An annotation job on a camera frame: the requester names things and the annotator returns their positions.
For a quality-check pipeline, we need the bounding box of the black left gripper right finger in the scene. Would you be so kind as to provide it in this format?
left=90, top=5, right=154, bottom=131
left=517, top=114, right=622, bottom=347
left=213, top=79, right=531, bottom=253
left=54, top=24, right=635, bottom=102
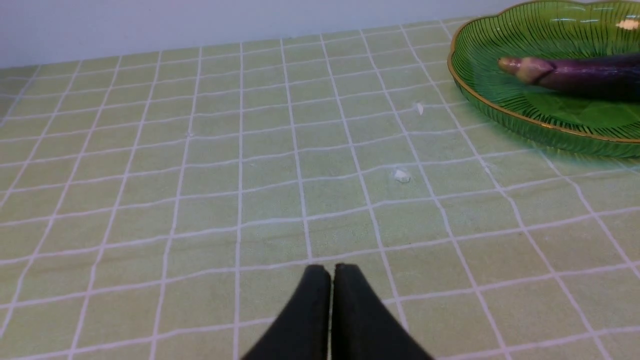
left=331, top=263, right=433, bottom=360

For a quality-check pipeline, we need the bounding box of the purple eggplant on plate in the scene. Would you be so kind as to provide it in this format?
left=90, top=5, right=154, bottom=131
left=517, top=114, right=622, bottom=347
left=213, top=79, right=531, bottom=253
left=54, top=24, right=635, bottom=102
left=497, top=53, right=640, bottom=102

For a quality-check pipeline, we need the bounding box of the small white paper scrap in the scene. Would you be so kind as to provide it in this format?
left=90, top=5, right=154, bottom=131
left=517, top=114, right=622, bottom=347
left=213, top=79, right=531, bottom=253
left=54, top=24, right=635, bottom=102
left=414, top=102, right=425, bottom=116

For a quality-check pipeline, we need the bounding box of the green glass plate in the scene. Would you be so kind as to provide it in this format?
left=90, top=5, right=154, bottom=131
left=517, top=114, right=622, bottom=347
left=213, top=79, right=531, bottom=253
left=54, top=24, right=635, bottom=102
left=446, top=0, right=639, bottom=158

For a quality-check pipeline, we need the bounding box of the green checkered tablecloth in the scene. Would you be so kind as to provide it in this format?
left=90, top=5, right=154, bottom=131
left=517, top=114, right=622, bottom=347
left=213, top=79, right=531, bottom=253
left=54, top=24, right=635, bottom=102
left=0, top=18, right=640, bottom=360

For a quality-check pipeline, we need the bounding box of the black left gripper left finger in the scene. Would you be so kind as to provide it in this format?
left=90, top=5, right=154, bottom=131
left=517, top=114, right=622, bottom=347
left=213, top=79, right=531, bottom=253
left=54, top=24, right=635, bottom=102
left=242, top=264, right=332, bottom=360

